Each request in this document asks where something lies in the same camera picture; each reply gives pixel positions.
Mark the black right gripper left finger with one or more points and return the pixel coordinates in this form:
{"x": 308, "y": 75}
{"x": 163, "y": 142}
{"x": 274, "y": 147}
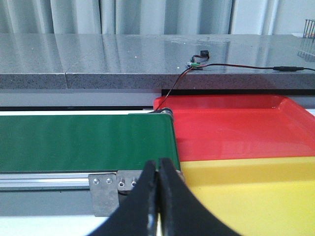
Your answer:
{"x": 137, "y": 214}

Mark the steel conveyor bracket right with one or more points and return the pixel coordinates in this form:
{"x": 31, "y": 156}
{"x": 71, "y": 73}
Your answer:
{"x": 107, "y": 189}

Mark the wire rack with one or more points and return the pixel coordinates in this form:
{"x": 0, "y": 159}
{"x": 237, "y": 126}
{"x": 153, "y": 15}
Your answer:
{"x": 307, "y": 45}

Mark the yellow plastic tray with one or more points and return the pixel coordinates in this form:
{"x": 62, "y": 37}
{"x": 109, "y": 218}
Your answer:
{"x": 257, "y": 197}

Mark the aluminium conveyor frame rail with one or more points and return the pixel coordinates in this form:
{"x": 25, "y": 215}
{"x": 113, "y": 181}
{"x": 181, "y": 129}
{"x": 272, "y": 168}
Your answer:
{"x": 43, "y": 181}

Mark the green conveyor belt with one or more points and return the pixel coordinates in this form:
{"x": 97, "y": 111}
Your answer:
{"x": 78, "y": 143}

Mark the small green circuit board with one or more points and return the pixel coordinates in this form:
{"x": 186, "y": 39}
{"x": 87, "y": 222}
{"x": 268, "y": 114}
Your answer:
{"x": 196, "y": 61}

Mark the grey granite counter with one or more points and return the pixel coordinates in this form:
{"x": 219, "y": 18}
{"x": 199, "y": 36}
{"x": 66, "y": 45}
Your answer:
{"x": 100, "y": 61}

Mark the red plastic tray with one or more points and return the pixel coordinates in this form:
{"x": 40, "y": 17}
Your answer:
{"x": 217, "y": 127}

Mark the white pleated curtain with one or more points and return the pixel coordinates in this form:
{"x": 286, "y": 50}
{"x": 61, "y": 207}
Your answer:
{"x": 262, "y": 17}

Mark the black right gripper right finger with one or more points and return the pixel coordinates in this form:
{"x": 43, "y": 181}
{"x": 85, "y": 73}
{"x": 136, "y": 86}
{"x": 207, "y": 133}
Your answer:
{"x": 182, "y": 214}

